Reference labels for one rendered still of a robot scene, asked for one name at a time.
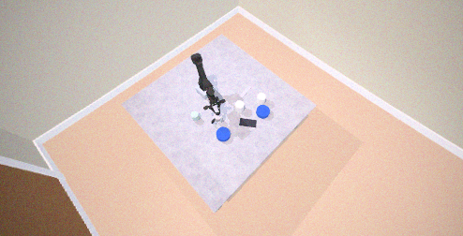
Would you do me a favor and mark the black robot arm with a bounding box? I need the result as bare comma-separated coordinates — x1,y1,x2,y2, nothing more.
190,53,219,105

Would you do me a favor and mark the blue cylinder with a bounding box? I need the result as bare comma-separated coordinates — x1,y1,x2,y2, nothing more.
217,127,231,141
256,105,270,119

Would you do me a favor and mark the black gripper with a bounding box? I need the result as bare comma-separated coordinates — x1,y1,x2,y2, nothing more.
203,96,226,115

